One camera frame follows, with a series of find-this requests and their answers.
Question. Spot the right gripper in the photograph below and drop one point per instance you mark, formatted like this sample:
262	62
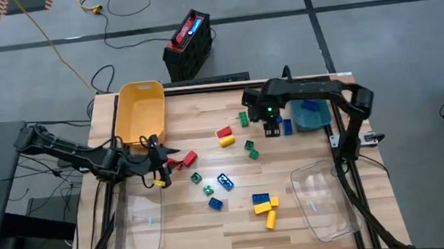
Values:
270	110

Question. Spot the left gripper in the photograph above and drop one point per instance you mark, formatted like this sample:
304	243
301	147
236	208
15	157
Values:
145	163

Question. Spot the red arch block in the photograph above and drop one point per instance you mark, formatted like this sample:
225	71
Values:
174	163

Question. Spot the red wedge block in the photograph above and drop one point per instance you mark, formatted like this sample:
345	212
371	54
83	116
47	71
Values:
190	158
224	132

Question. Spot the long green brick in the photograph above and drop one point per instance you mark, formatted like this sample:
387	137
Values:
243	119

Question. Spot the yellow cylinder block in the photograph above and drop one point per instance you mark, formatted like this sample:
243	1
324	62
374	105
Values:
226	141
271	219

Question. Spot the long blue brick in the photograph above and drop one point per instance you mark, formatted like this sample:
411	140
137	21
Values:
225	181

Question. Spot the small blue block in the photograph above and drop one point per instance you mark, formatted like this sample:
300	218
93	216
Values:
215	203

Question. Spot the small yellow cube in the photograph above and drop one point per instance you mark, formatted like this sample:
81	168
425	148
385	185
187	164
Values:
274	201

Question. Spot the yellow brick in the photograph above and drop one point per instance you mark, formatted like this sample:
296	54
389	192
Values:
262	207

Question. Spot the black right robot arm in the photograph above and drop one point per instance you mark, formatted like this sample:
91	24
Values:
311	88

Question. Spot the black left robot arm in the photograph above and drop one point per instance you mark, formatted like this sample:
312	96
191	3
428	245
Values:
67	150

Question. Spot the yellow tape tag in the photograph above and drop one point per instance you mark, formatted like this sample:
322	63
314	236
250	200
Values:
158	183

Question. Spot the teal plastic bin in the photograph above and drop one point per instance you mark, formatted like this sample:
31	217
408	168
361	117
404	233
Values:
310	120

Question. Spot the yellow plastic bin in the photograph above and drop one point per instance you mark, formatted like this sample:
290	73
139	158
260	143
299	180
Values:
140	111

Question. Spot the clear plastic bin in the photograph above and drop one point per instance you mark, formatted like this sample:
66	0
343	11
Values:
138	228
326	212

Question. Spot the black keyboard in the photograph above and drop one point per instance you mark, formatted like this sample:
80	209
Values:
218	79

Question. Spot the black and red toolbox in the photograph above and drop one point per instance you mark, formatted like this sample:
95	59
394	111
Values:
188	61

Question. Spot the red battery device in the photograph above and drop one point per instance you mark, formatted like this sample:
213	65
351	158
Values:
187	30

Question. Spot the black desk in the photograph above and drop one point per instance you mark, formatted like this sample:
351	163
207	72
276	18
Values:
4	171

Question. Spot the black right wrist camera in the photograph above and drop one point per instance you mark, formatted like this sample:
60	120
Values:
250	102

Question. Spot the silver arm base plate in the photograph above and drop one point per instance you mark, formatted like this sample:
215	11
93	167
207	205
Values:
368	138

